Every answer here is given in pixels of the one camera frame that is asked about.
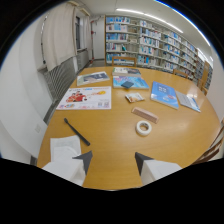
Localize white paper sheet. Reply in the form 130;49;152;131
49;134;82;163

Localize black pen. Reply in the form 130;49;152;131
63;117;91;147

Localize white tape roll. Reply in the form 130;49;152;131
135;120;153;137

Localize wooden chair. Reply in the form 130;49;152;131
111;55;138;68
172;68;189;80
192;117;224;166
197;61;211;97

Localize colourful poster sheet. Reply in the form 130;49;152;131
55;85;112;111

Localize grey blue booklet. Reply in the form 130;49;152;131
175;90;202;113

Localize blue book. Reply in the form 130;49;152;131
150;80;180;110

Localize small snack packet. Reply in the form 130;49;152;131
124;92;145;104

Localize grey radiator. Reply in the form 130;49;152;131
43;56;78;104

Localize small dark card wallet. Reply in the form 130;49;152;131
120;80;135;90

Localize blue magazine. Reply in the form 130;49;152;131
112;75;150;90

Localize grey picture magazine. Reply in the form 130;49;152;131
76;70;111;87

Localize dark cover magazine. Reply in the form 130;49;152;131
111;66;142;77

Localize library bookshelf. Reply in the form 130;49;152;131
104;14;214;90

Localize white curtain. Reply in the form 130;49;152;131
41;2;78;72

